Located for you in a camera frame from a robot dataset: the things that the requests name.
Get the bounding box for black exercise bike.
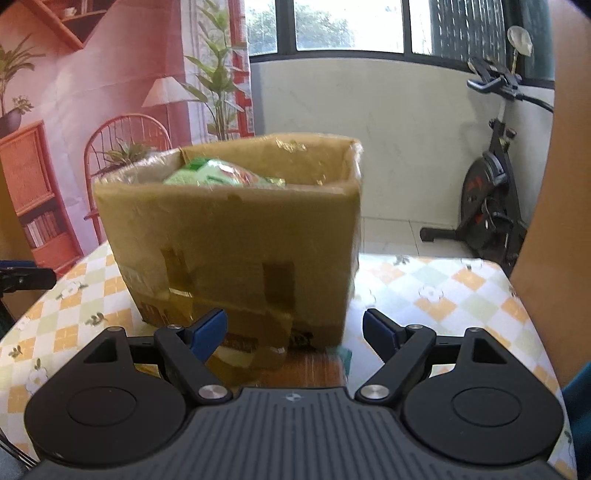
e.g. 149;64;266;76
420;58;555;278

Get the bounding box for taped cardboard box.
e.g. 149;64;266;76
91;133;364;371

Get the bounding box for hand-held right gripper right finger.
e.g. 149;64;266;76
355;308;509;407

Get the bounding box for brown wooden panel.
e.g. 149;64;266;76
510;0;591;388

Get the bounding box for checked floral tablecloth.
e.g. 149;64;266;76
0;240;578;480

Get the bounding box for dark framed window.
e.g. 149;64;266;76
244;0;557;90

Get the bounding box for teal cloth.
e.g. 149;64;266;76
561;360;591;476

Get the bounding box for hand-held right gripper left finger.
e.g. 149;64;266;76
81;308;233;407

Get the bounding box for green snack packet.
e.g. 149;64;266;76
164;157;288;188

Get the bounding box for printed room backdrop cloth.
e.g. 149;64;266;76
0;0;256;273

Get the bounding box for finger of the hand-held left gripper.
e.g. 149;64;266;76
0;260;57;292

